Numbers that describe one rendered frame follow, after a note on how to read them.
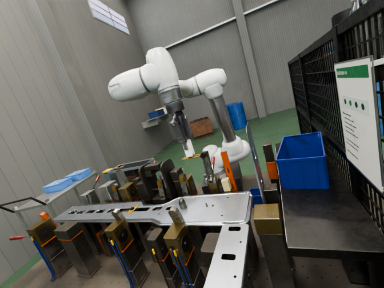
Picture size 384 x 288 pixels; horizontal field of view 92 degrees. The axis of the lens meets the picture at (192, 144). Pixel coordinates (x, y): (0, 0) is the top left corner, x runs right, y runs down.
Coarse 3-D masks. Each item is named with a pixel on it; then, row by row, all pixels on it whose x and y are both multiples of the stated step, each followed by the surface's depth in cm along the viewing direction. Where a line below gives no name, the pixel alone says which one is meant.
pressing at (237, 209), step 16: (240, 192) 88; (80, 208) 134; (96, 208) 125; (112, 208) 117; (128, 208) 110; (192, 208) 88; (208, 208) 84; (224, 208) 81; (240, 208) 77; (160, 224) 85; (192, 224) 77; (208, 224) 74
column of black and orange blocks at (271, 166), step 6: (264, 144) 83; (270, 144) 81; (264, 150) 82; (270, 150) 81; (270, 156) 82; (270, 162) 83; (270, 168) 84; (276, 168) 83; (270, 174) 84; (276, 174) 83; (270, 180) 86; (276, 180) 85; (282, 210) 88
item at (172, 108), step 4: (172, 104) 72; (176, 104) 72; (180, 104) 73; (168, 108) 73; (172, 108) 73; (176, 108) 73; (180, 108) 73; (184, 108) 75; (168, 112) 74; (172, 112) 73; (176, 112) 74; (180, 112) 77; (172, 116) 74; (176, 116) 73; (176, 120) 74; (180, 124) 76
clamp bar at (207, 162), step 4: (204, 152) 96; (208, 152) 96; (200, 156) 94; (204, 156) 92; (208, 156) 95; (204, 160) 96; (208, 160) 95; (204, 164) 96; (208, 164) 96; (208, 168) 97; (212, 168) 97; (208, 172) 97; (212, 172) 96; (208, 176) 97; (212, 176) 95; (208, 180) 97
